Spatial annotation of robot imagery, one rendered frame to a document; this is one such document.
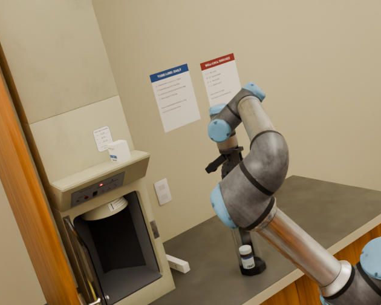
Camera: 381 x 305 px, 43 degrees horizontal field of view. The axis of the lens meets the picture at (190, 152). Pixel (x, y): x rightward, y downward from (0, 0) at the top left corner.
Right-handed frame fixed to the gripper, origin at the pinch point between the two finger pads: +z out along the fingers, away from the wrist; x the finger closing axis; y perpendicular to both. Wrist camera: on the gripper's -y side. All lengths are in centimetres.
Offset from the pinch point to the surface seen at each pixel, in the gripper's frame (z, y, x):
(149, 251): 13.5, -28.6, -23.2
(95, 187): -22, -20, -43
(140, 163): -24.8, -13.4, -27.8
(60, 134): -41, -28, -44
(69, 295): 7, -24, -62
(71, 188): -26, -19, -52
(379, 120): 25, -15, 170
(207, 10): -67, -44, 62
